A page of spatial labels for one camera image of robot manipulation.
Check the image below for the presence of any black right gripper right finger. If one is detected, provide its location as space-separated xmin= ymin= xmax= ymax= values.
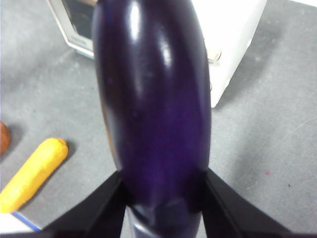
xmin=198 ymin=170 xmax=299 ymax=238

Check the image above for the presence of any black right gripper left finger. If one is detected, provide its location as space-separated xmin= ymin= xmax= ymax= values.
xmin=37 ymin=171 xmax=129 ymax=238

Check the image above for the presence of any purple eggplant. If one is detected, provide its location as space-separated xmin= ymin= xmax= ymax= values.
xmin=91 ymin=0 xmax=213 ymax=238

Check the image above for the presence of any glass oven door with handle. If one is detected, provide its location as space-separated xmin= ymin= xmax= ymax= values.
xmin=46 ymin=0 xmax=97 ymax=59

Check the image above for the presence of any cream Toshiba toaster oven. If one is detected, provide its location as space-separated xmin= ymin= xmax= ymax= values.
xmin=46 ymin=0 xmax=267 ymax=109

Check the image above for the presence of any yellow toy corn cob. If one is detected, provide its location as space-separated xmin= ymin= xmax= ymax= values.
xmin=0 ymin=137 xmax=69 ymax=214

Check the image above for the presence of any white board with blue edge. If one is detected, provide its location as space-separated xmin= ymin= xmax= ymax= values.
xmin=0 ymin=211 xmax=43 ymax=234

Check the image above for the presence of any orange toy vegetable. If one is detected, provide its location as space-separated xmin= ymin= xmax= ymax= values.
xmin=0 ymin=121 xmax=12 ymax=155

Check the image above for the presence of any beige temperature knob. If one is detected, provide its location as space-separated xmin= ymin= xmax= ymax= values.
xmin=207 ymin=48 xmax=221 ymax=63

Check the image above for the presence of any metal crumb tray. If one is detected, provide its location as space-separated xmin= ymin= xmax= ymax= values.
xmin=73 ymin=47 xmax=95 ymax=60

